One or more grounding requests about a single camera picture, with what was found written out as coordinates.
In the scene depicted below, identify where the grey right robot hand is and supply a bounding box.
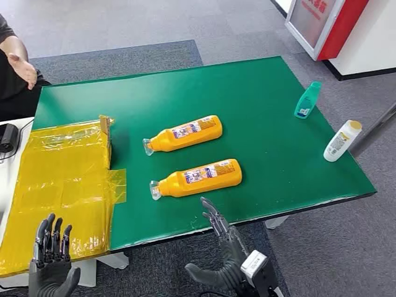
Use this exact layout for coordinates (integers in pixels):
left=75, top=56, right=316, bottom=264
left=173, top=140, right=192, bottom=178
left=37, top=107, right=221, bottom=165
left=185, top=196, right=249, bottom=293

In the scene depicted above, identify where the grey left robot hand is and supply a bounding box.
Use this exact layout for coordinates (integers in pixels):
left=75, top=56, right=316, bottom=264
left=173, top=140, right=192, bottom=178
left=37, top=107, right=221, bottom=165
left=28, top=212, right=81, bottom=297

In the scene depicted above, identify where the orange bottle with clear cap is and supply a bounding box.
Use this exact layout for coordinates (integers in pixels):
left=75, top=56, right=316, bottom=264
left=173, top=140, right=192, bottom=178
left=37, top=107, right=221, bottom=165
left=149, top=158, right=243, bottom=201
left=143, top=114, right=223, bottom=157

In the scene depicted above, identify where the white bottle with yellow cap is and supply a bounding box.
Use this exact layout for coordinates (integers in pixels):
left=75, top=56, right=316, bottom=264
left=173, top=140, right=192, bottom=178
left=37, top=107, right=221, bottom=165
left=323, top=119, right=363, bottom=163

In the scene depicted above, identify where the teal plastic bottle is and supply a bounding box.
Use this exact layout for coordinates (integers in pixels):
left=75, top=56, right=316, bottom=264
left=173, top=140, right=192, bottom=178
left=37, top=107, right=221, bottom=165
left=293, top=81, right=323, bottom=120

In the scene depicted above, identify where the white side table base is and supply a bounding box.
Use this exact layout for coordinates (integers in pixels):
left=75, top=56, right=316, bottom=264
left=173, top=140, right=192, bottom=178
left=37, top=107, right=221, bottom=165
left=0, top=258, right=97, bottom=288

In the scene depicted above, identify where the white table foot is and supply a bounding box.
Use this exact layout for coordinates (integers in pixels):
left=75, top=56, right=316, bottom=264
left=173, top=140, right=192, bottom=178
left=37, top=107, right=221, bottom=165
left=96, top=251, right=129, bottom=270
left=264, top=215, right=290, bottom=230

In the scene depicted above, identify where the yellow plastic wrapped cardboard box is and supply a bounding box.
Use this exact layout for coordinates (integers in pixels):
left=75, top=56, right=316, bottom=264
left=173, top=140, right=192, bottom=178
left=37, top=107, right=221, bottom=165
left=0, top=115, right=127, bottom=279

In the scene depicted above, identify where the green table mat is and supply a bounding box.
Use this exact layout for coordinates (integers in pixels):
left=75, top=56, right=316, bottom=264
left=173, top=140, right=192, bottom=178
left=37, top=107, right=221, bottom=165
left=32, top=56, right=377, bottom=251

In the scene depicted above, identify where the black power adapter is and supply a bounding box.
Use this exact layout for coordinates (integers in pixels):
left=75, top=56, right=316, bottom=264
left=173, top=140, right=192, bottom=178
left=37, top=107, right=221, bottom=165
left=0, top=123, right=20, bottom=153

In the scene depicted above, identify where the person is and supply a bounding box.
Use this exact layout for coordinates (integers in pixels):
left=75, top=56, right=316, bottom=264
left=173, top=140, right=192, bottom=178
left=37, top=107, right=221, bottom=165
left=0, top=14, right=52, bottom=122

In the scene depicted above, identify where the person's hand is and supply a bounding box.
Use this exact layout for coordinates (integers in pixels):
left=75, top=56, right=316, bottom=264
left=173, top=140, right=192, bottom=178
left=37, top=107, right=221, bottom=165
left=7, top=53, right=38, bottom=90

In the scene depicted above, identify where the grey metal pole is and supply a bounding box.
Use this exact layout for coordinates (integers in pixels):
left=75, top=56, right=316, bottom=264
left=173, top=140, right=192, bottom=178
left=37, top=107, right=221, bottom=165
left=349, top=100, right=396, bottom=159

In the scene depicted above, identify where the red and white display stand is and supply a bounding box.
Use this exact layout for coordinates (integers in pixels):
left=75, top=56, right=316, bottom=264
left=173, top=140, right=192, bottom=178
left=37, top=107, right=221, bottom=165
left=284, top=0, right=371, bottom=62

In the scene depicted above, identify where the white cabinet with black base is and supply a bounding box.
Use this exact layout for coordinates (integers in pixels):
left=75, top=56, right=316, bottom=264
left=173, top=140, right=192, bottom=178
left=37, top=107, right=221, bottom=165
left=322, top=0, right=396, bottom=81

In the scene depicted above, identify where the black adapter cable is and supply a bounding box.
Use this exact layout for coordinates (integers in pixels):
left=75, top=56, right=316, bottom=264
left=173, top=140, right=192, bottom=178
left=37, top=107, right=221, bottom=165
left=0, top=118, right=34, bottom=164

